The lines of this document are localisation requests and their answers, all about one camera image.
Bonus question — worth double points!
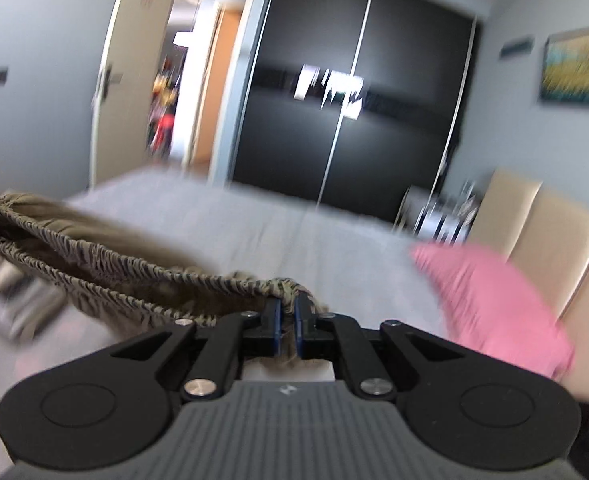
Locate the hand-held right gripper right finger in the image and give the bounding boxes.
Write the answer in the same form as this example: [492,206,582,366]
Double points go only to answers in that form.
[294,294,466,401]

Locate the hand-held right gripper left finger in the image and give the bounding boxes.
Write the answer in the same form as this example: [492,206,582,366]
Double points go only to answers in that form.
[110,298,282,402]

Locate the olive elastic-waist pants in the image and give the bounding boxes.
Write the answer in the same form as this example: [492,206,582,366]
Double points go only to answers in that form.
[0,190,331,373]

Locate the grey bed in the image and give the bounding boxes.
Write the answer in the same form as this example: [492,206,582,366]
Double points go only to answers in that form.
[0,167,480,411]

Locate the cluttered bedside shelf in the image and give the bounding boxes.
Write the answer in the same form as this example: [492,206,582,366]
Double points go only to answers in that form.
[395,177,490,247]

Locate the pink pillow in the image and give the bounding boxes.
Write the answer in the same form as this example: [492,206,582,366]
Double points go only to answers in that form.
[411,241,575,380]

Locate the black sliding wardrobe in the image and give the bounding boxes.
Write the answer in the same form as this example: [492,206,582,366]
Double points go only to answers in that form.
[230,0,478,223]

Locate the beige padded headboard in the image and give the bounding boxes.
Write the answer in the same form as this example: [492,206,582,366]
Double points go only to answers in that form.
[467,167,589,406]

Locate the folded light cloth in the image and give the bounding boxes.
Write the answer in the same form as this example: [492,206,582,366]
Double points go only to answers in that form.
[0,235,70,343]

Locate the cream door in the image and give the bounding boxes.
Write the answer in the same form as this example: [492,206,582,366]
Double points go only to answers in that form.
[90,0,182,187]

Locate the framed landscape painting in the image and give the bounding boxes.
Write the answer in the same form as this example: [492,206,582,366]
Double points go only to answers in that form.
[539,24,589,111]

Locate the teal wall air vent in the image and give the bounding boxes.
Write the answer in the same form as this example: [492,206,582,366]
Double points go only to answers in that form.
[499,35,534,60]

